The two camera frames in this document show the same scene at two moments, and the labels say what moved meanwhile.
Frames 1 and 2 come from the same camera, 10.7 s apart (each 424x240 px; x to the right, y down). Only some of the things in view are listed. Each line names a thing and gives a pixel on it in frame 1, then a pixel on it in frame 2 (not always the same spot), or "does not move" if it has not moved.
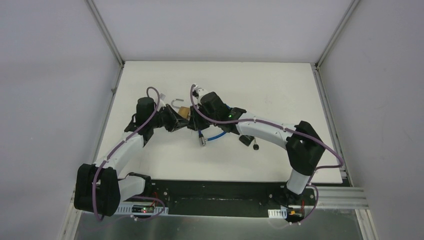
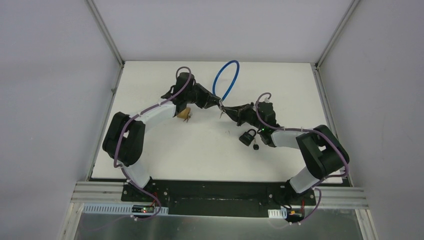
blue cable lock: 203,141 -> 218,72
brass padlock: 183,110 does not move
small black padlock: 246,139 does not move
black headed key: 255,146 does not move
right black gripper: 197,119 -> 241,113
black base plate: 227,198 does not move
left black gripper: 168,117 -> 201,97
